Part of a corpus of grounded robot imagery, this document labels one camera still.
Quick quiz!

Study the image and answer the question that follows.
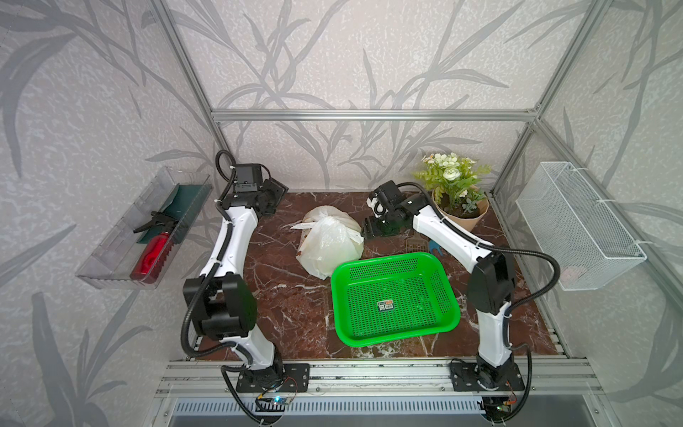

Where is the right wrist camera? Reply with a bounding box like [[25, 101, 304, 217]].
[[366, 181, 407, 218]]

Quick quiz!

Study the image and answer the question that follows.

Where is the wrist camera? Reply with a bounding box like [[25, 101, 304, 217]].
[[234, 164, 263, 193], [366, 181, 407, 218]]

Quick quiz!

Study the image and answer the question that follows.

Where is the beige plastic flower pot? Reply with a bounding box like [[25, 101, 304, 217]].
[[432, 190, 489, 231]]

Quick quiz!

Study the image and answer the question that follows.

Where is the red black spray bottle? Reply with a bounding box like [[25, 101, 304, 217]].
[[130, 211, 178, 284]]

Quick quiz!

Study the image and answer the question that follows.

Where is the artificial white flower plant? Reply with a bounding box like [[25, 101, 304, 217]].
[[413, 153, 491, 219]]

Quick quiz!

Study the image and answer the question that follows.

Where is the taupe plastic slotted scoop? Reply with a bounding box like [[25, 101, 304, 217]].
[[405, 235, 429, 253]]

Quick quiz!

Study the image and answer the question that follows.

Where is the white wire mesh basket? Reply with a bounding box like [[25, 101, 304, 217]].
[[516, 161, 647, 292]]

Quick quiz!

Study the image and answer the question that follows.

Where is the blue garden hand fork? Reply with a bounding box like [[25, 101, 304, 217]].
[[428, 239, 443, 257]]

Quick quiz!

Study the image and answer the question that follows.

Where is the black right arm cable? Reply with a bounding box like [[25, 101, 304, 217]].
[[397, 180, 561, 423]]

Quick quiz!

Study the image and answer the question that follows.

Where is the basket barcode label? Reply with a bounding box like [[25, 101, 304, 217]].
[[377, 300, 395, 312]]

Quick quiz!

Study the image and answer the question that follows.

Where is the white printed plastic bag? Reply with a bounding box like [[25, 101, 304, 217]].
[[291, 206, 364, 279]]

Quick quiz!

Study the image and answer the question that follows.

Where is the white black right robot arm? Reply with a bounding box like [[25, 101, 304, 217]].
[[363, 190, 515, 382]]

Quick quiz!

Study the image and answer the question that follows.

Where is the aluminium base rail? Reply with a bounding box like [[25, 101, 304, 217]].
[[144, 356, 620, 426]]

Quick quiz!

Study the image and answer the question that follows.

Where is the green plastic perforated basket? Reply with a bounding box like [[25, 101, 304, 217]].
[[331, 252, 461, 348]]

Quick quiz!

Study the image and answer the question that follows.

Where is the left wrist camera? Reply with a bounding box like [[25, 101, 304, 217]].
[[234, 164, 263, 193]]

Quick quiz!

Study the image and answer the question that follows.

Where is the clear plastic wall tray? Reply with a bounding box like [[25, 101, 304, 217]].
[[76, 167, 213, 290]]

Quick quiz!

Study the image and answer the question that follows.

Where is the dark green cloth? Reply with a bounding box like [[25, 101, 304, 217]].
[[137, 184, 211, 244]]

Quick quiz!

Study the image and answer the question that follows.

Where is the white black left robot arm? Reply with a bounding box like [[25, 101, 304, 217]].
[[181, 178, 287, 382]]

